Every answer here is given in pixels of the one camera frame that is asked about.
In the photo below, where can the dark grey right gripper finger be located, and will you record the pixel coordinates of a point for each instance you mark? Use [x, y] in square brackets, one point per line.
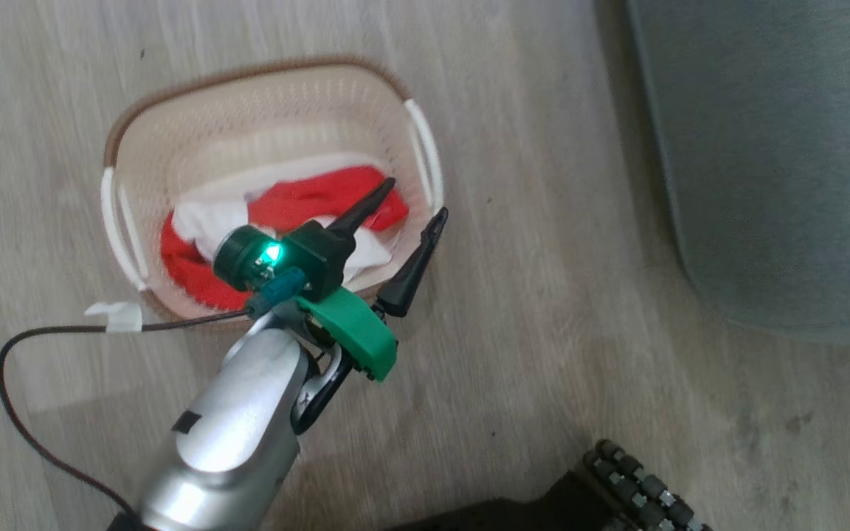
[366, 210]
[414, 265]

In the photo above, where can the dark and green right gripper body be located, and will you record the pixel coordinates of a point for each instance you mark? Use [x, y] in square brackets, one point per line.
[347, 328]

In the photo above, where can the red garment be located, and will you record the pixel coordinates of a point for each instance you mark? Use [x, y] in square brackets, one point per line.
[307, 199]

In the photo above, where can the white garment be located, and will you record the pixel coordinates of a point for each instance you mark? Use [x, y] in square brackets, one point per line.
[204, 215]

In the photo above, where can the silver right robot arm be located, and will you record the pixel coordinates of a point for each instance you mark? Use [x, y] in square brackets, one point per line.
[240, 413]

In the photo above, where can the cream perforated laundry basket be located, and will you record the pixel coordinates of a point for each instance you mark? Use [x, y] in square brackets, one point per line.
[285, 110]

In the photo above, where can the white tape piece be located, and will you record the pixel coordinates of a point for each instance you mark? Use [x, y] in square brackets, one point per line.
[119, 316]

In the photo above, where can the grey fabric sofa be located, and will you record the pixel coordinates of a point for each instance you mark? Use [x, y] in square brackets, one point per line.
[779, 147]

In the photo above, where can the round dark wrist camera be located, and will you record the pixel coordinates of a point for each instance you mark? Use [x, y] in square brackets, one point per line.
[237, 254]

